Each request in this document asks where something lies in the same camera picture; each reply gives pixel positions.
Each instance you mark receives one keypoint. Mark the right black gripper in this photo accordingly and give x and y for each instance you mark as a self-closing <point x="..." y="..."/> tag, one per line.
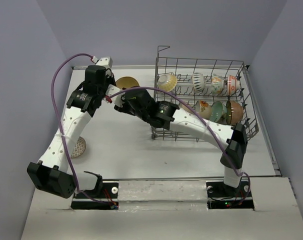
<point x="124" y="107"/>

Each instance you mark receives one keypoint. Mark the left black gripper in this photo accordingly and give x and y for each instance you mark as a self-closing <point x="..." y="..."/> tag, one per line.
<point x="111" y="78"/>

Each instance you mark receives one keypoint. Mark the tan orange bowl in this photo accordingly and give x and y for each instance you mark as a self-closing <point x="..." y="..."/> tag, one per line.
<point x="126" y="82"/>

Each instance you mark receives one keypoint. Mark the teal bowl with yellow centre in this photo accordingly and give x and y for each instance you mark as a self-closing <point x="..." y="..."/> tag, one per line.
<point x="167" y="82"/>

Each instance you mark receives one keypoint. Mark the white bowl with patterned outside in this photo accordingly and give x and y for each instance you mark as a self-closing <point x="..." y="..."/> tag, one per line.
<point x="198" y="82"/>

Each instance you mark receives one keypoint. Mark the plain white bowl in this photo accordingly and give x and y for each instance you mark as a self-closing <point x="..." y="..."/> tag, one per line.
<point x="203" y="109"/>

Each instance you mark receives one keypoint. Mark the small patterned bowl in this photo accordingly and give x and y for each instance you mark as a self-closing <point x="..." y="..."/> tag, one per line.
<point x="79" y="148"/>

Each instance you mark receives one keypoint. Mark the mint green bowl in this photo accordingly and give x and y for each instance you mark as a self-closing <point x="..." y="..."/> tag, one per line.
<point x="218" y="112"/>

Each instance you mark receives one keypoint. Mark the leaf and flower pattern bowl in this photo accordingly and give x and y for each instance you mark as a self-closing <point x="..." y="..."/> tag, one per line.
<point x="217" y="84"/>

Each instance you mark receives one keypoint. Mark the brown glazed bowl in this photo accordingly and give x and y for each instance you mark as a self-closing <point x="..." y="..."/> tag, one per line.
<point x="235" y="112"/>

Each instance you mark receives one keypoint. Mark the orange coral pattern bowl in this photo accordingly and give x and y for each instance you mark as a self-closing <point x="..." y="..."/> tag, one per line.
<point x="233" y="85"/>

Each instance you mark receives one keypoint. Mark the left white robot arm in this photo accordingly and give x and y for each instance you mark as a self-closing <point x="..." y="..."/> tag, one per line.
<point x="50" y="172"/>

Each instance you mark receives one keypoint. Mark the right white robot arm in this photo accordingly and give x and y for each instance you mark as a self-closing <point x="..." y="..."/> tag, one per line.
<point x="231" y="140"/>

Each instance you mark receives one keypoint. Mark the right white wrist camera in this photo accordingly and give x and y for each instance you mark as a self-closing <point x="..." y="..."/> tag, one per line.
<point x="114" y="95"/>

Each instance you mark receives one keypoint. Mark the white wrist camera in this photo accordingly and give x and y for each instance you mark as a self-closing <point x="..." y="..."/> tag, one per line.
<point x="106" y="62"/>
<point x="114" y="95"/>

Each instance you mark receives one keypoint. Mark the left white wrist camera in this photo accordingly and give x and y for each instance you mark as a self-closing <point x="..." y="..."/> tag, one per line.
<point x="106" y="62"/>

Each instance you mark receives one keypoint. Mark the grey wire dish rack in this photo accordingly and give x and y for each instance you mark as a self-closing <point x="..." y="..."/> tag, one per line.
<point x="184" y="68"/>

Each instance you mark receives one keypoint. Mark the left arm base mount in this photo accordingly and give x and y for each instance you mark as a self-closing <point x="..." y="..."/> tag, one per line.
<point x="95" y="193"/>

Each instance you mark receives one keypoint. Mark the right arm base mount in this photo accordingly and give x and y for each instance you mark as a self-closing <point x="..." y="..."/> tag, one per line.
<point x="224" y="197"/>

